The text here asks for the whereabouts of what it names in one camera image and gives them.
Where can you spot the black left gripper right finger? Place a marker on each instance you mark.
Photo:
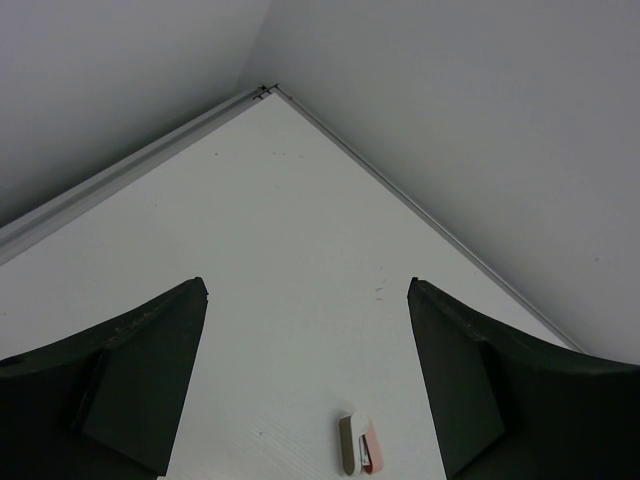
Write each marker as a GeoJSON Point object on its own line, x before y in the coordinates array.
{"type": "Point", "coordinates": [507, 405]}

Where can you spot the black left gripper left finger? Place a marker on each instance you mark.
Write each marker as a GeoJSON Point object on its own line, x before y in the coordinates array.
{"type": "Point", "coordinates": [104, 403]}

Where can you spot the pink white mini stapler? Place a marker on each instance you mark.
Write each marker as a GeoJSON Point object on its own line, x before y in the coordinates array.
{"type": "Point", "coordinates": [360, 448]}

